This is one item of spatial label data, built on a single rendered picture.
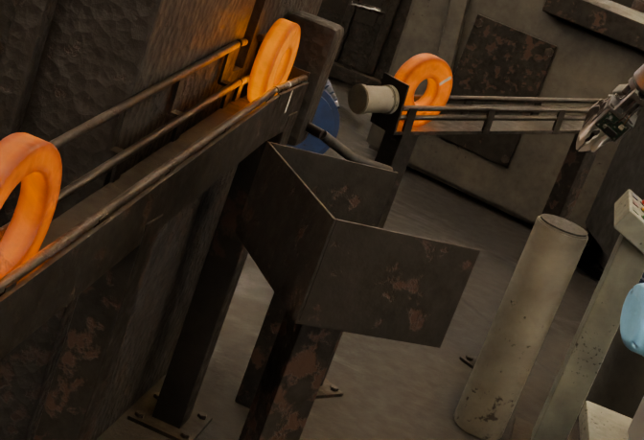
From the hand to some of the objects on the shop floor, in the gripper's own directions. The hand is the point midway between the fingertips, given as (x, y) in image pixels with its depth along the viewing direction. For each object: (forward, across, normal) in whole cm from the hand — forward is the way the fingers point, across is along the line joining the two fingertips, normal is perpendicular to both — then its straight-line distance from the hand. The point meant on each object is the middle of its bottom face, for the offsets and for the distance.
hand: (582, 145), depth 261 cm
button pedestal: (+55, +42, -18) cm, 72 cm away
